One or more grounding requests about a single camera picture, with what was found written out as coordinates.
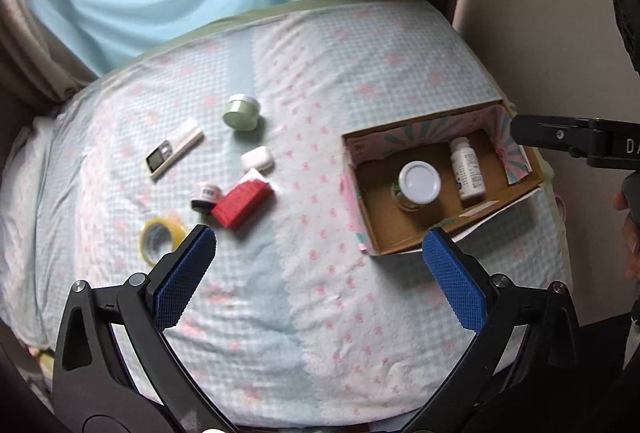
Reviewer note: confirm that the open cardboard box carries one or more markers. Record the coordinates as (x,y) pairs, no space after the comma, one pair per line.
(373,157)

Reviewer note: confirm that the small black white jar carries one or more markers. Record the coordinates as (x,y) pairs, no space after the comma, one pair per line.
(205,196)

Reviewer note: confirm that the green jar white lid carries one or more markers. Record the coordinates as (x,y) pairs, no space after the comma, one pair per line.
(417,185)

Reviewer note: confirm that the person's hand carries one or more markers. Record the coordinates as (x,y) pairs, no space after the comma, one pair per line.
(630,232)

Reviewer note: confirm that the white pill bottle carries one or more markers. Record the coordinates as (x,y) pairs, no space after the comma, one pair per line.
(469,178)

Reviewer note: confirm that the left brown curtain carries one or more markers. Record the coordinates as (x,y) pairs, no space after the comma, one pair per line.
(36,67)

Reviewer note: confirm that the checked floral bed sheet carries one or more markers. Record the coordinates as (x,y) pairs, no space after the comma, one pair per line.
(293,324)

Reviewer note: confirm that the white remote control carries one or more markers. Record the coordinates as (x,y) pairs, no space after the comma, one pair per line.
(177,142)

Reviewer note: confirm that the white earbuds case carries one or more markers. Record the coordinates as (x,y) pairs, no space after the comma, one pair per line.
(259,158)

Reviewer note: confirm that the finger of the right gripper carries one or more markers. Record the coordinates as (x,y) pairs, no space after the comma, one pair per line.
(563,134)

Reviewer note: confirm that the pale green cream jar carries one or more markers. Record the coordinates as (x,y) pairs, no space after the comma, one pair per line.
(241,113)

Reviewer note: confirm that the red carton box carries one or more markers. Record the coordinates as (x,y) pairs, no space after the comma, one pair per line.
(234,209)

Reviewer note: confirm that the yellow tape roll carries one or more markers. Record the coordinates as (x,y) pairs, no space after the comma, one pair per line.
(160,237)

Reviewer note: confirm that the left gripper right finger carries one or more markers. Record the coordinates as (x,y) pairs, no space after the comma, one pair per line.
(521,335)

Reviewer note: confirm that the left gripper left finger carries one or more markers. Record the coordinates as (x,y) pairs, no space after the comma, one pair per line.
(114,370)

